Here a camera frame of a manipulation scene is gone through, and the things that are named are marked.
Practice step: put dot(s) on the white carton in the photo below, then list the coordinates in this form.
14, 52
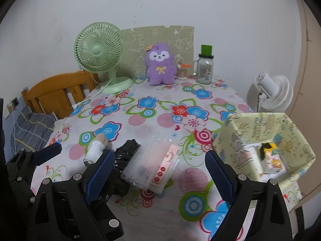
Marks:
253, 155

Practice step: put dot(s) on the patterned beige board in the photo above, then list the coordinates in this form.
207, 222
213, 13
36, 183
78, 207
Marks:
155, 35

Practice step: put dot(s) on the grey plaid cloth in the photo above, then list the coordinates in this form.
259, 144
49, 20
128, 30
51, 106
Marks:
32, 128

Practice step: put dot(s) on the yellow printed storage box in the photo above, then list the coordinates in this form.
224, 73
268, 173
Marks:
250, 123

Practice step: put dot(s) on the glass mug with green lid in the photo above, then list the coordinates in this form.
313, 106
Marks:
204, 70

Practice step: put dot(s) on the black plastic bag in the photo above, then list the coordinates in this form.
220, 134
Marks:
125, 153

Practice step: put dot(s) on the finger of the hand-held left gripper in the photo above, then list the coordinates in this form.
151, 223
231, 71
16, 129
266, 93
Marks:
47, 151

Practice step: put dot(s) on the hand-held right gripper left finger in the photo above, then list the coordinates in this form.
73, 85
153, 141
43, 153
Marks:
100, 178

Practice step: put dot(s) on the green desk fan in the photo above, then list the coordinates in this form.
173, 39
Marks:
99, 47

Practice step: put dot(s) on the purple plush toy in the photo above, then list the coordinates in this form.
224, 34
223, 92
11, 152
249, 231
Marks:
160, 65

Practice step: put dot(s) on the colourful printed packet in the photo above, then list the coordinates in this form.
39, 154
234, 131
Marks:
272, 163

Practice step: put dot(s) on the clear packet with pink card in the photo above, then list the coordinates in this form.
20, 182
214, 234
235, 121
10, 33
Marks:
150, 163

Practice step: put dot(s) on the yellow and black toy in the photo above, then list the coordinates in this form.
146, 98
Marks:
268, 148

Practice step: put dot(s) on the beige door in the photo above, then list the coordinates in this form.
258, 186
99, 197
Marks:
308, 80

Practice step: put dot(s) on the white clip fan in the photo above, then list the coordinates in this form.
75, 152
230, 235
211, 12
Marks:
268, 85

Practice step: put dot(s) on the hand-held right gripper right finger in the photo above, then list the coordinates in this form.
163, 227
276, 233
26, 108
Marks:
220, 178

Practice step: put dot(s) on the cotton swab jar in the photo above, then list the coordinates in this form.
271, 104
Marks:
183, 73

